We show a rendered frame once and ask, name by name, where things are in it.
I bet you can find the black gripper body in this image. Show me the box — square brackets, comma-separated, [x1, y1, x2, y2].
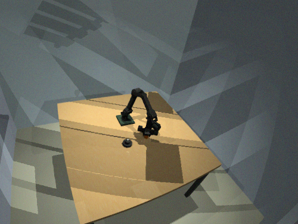
[137, 124, 159, 136]

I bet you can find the black round pedestal with silver shaft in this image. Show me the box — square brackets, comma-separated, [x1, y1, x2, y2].
[123, 139, 132, 148]

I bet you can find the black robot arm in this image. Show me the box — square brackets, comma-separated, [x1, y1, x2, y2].
[121, 88, 161, 136]

